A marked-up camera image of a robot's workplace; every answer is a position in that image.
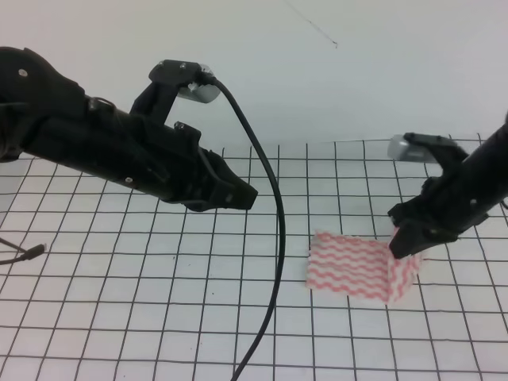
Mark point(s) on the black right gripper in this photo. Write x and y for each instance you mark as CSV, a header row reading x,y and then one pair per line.
x,y
441,212

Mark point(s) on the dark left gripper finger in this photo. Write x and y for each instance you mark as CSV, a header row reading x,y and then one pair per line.
x,y
234,190

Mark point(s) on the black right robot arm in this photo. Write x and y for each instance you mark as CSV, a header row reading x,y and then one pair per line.
x,y
469,186

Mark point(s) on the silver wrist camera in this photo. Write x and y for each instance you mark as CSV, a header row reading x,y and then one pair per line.
x,y
202,90
399,149

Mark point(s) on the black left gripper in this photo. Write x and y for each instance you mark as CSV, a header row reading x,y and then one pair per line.
x,y
48,116

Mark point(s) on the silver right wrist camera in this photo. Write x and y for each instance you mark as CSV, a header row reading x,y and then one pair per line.
x,y
399,149

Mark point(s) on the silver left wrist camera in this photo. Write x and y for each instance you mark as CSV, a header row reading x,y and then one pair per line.
x,y
202,90

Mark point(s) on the pink wavy striped towel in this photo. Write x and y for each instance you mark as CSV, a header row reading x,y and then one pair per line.
x,y
359,268

